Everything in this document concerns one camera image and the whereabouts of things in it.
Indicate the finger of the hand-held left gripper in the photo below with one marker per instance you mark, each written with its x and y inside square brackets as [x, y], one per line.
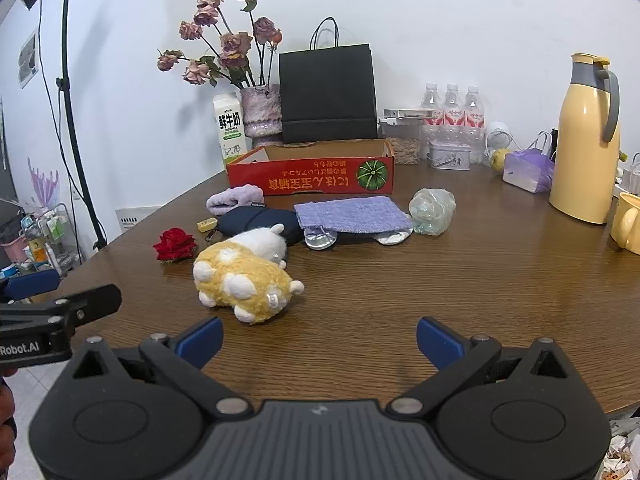
[85, 302]
[32, 284]

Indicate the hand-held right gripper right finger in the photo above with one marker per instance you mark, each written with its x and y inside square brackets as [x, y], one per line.
[440, 342]

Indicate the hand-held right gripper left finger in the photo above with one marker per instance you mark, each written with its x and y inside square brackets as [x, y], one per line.
[202, 342]

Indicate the yellow plush toy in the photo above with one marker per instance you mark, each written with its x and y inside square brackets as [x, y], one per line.
[240, 275]

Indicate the red artificial rose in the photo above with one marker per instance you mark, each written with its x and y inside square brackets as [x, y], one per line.
[175, 244]

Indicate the silver slipper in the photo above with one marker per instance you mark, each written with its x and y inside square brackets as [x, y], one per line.
[320, 239]
[395, 237]

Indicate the white plush toy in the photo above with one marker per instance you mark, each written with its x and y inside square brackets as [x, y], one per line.
[260, 242]

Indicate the small yellow block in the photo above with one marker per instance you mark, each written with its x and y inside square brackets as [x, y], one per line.
[206, 225]

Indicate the black sock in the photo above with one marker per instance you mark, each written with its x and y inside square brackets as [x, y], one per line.
[250, 220]

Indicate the clear plastic bag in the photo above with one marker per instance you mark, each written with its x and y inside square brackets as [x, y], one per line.
[431, 210]

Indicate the lavender fluffy headband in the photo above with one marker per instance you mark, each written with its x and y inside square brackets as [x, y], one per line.
[232, 197]

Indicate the purple knit cloth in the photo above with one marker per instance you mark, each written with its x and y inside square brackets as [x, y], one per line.
[350, 215]

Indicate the red cardboard box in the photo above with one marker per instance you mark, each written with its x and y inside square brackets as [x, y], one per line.
[300, 180]

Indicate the person's left hand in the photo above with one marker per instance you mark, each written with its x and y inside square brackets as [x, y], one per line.
[5, 410]

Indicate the purple flower decoration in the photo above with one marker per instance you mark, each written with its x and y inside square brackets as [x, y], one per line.
[44, 185]

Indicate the black light stand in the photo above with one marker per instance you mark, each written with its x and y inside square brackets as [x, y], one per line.
[70, 110]

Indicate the pale tin box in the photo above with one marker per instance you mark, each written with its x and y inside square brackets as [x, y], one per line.
[449, 156]

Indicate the purple gift bag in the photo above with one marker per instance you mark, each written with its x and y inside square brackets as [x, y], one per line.
[527, 172]

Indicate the green apple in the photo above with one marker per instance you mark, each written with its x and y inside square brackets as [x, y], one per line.
[499, 160]

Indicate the clear container of nuts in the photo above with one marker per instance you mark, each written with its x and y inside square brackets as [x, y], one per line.
[404, 147]

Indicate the crumpled paper pile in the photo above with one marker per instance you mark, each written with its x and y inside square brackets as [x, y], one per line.
[622, 452]

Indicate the white green milk carton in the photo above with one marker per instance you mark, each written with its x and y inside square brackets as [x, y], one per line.
[230, 130]

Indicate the small white fan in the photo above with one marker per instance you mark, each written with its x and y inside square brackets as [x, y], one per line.
[497, 135]

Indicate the yellow mug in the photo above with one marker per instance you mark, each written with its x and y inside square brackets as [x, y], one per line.
[627, 222]

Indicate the flat white box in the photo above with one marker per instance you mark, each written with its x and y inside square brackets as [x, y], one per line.
[407, 115]

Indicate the clear water bottle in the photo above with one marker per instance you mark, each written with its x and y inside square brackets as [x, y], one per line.
[452, 110]
[432, 105]
[474, 110]

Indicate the purple textured vase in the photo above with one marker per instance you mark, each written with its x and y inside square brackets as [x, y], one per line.
[260, 110]

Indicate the yellow thermos jug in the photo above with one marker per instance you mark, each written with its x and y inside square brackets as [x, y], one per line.
[582, 150]

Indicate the black paper bag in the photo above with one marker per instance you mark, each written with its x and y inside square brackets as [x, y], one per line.
[325, 95]

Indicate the dried rose bouquet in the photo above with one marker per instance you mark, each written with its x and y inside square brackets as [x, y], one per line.
[235, 45]

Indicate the wall paper notice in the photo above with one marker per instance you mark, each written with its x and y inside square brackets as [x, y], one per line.
[29, 60]

